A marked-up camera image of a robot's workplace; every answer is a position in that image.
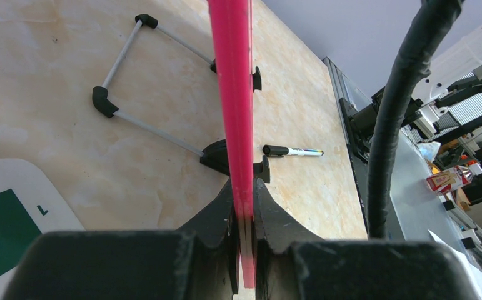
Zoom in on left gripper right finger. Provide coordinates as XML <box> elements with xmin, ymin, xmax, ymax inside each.
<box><xmin>253</xmin><ymin>179</ymin><xmax>323</xmax><ymax>299</ymax></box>

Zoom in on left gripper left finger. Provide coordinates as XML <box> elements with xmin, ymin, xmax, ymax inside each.
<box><xmin>178</xmin><ymin>179</ymin><xmax>239</xmax><ymax>299</ymax></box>

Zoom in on pink framed whiteboard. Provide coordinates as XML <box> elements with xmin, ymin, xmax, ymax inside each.
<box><xmin>208</xmin><ymin>1</ymin><xmax>256</xmax><ymax>289</ymax></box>

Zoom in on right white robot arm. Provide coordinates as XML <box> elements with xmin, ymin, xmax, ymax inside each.
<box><xmin>411</xmin><ymin>25</ymin><xmax>482</xmax><ymax>104</ymax></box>

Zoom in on black whiteboard stand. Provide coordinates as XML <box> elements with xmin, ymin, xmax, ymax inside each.
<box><xmin>92</xmin><ymin>13</ymin><xmax>271</xmax><ymax>184</ymax></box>

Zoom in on black marker pen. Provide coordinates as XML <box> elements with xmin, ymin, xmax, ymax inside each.
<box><xmin>262</xmin><ymin>144</ymin><xmax>324</xmax><ymax>157</ymax></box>

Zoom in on green white chess mat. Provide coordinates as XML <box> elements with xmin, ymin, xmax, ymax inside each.
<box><xmin>0</xmin><ymin>158</ymin><xmax>84</xmax><ymax>298</ymax></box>

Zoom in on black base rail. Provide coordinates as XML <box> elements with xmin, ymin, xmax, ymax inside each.
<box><xmin>322</xmin><ymin>57</ymin><xmax>377</xmax><ymax>230</ymax></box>

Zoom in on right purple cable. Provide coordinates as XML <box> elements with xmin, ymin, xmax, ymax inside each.
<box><xmin>366</xmin><ymin>0</ymin><xmax>465</xmax><ymax>240</ymax></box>

